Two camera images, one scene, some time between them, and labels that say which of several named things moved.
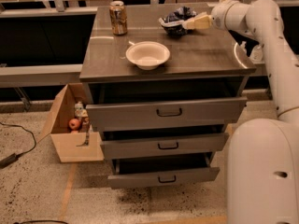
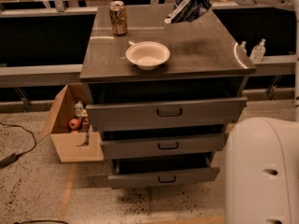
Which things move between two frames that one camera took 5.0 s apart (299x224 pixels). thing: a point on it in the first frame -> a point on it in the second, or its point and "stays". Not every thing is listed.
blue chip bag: x=173 y=22 -> x=192 y=2
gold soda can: x=119 y=18 stays
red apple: x=74 y=123 stays
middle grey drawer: x=163 y=143 stays
